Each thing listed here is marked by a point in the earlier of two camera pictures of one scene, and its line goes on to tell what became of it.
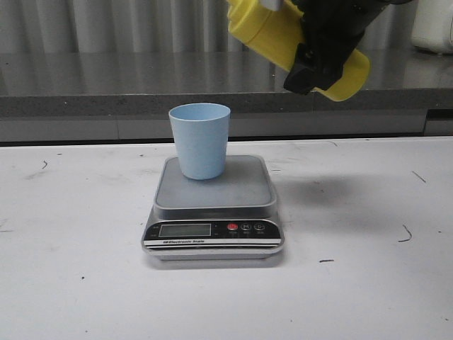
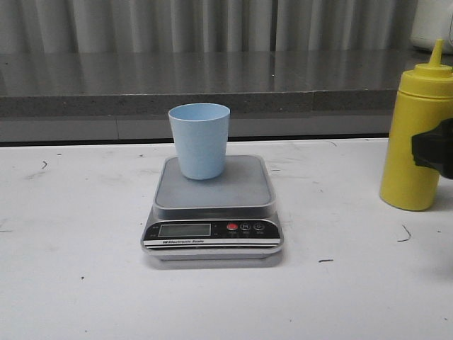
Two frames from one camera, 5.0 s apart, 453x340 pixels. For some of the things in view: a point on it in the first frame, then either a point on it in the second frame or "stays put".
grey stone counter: (125, 94) stays put
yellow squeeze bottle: (279, 34) -> (425, 97)
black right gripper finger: (320, 58) -> (434, 148)
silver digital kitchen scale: (231, 217) stays put
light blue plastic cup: (202, 132) stays put
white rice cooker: (432, 28) stays put
